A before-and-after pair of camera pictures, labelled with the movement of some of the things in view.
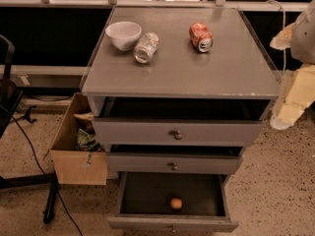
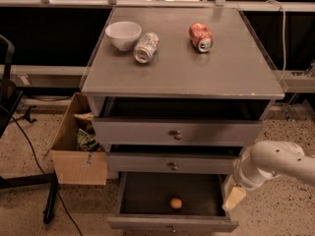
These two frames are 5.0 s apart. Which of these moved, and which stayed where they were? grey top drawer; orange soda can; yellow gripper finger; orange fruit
Moved: yellow gripper finger
Stayed: orange fruit; grey top drawer; orange soda can
